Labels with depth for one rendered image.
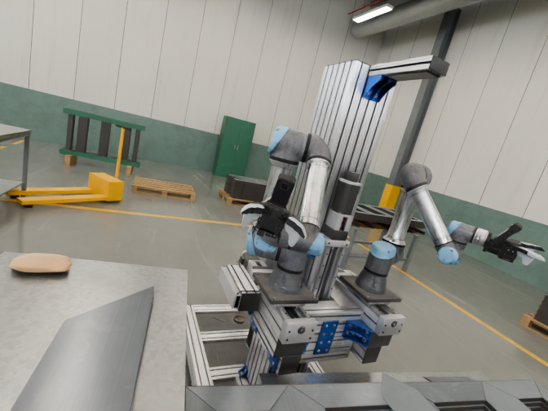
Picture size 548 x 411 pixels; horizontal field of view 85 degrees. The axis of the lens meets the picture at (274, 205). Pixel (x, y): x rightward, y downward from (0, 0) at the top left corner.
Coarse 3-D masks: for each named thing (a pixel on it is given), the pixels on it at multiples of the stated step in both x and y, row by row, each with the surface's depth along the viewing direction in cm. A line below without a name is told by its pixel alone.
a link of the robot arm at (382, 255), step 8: (376, 248) 143; (384, 248) 142; (392, 248) 144; (368, 256) 148; (376, 256) 142; (384, 256) 141; (392, 256) 142; (368, 264) 146; (376, 264) 143; (384, 264) 142; (392, 264) 148; (376, 272) 143; (384, 272) 143
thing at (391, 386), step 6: (390, 378) 113; (384, 384) 110; (390, 384) 110; (396, 384) 111; (402, 384) 112; (384, 390) 107; (390, 390) 108; (396, 390) 108; (402, 390) 109; (408, 390) 110
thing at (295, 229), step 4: (288, 220) 71; (292, 220) 70; (296, 220) 72; (288, 224) 71; (292, 224) 70; (296, 224) 69; (300, 224) 70; (288, 228) 73; (292, 228) 71; (296, 228) 69; (300, 228) 67; (304, 228) 69; (288, 232) 72; (292, 232) 71; (296, 232) 70; (300, 232) 67; (304, 232) 66; (292, 236) 71; (296, 236) 70; (304, 236) 65; (292, 240) 71; (296, 240) 69; (292, 244) 70
